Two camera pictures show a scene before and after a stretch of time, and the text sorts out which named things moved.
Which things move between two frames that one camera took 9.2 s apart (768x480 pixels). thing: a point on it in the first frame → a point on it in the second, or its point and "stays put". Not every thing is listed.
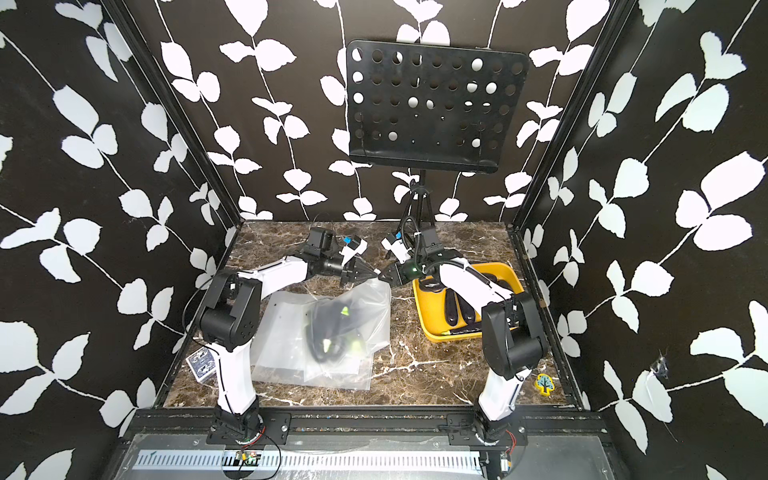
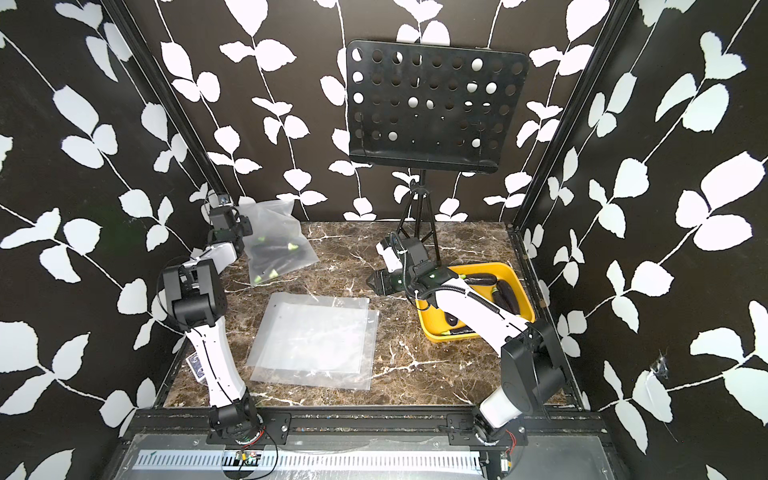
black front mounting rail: [456, 427] stays put
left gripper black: [357, 271] → [244, 223]
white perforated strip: [311, 458] stays put
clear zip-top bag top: [343, 331] → [274, 245]
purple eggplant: [329, 335] → [269, 255]
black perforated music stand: [432, 108] stays put
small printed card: [201, 363] stays put
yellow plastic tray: [445, 318] stays put
